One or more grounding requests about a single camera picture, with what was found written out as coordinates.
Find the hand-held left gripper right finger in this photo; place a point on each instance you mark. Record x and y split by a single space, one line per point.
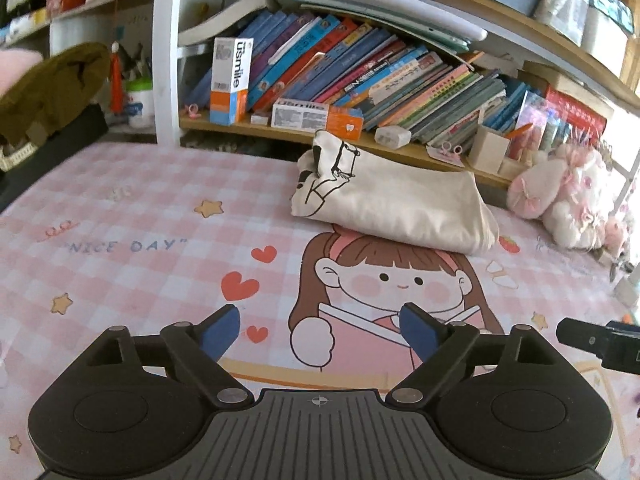
417 332

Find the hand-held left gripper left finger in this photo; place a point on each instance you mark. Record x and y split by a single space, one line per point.
220 330

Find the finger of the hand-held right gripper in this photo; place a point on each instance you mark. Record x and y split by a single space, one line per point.
580 335

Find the cream printed t-shirt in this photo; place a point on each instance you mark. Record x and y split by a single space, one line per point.
400 200

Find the pink white plush toy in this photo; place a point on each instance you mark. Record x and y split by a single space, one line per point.
565 195

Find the pink checked cartoon bedsheet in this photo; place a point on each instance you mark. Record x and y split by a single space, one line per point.
125 210

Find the small wooden box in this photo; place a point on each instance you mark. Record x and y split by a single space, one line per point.
487 147

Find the small white box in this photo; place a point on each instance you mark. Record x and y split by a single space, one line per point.
261 119

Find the red box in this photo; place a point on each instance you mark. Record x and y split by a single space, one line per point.
575 110

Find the flat white orange box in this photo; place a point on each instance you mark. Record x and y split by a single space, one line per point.
315 120

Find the white jar green lid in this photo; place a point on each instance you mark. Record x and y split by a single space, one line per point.
140 107

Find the black chair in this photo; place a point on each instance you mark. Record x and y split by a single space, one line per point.
65 145

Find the tall white orange box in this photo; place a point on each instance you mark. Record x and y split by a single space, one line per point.
231 80

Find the red tassel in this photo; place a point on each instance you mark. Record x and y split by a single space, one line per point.
116 80

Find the row of colourful books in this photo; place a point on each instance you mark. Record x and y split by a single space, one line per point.
350 70

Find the white and wooden bookshelf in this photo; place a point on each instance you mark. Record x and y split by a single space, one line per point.
169 60

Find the bunch of pens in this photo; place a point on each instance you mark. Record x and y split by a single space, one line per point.
139 62

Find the olive green jacket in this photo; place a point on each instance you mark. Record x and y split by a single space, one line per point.
55 90

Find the pink fluffy hat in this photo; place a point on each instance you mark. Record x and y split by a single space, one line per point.
15 70

